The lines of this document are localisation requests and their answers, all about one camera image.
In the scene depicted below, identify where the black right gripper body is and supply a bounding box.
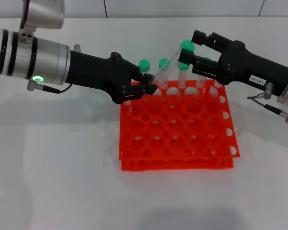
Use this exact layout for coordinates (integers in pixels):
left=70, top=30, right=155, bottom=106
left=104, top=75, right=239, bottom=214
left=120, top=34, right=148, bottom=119
left=216, top=40, right=288, bottom=98

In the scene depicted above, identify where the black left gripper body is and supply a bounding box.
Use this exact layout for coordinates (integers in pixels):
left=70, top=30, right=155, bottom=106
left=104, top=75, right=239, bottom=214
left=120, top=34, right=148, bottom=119
left=66, top=49, right=140, bottom=105

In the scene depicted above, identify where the clear test tube green cap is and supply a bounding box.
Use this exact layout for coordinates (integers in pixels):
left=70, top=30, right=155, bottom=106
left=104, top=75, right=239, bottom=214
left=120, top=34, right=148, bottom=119
left=158, top=58, right=171, bottom=99
left=178, top=62, right=190, bottom=96
left=138, top=59, right=151, bottom=75
left=196, top=57, right=211, bottom=95
left=122, top=99, right=133, bottom=118
left=152, top=39, right=196, bottom=86
left=210, top=80, right=225, bottom=98

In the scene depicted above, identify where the orange test tube rack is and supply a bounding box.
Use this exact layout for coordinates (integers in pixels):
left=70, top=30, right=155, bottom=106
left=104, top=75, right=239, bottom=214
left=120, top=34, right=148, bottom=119
left=117, top=80, right=241, bottom=172

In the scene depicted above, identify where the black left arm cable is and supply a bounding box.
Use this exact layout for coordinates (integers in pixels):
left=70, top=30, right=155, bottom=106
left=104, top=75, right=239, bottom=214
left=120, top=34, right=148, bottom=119
left=26, top=80, right=74, bottom=94

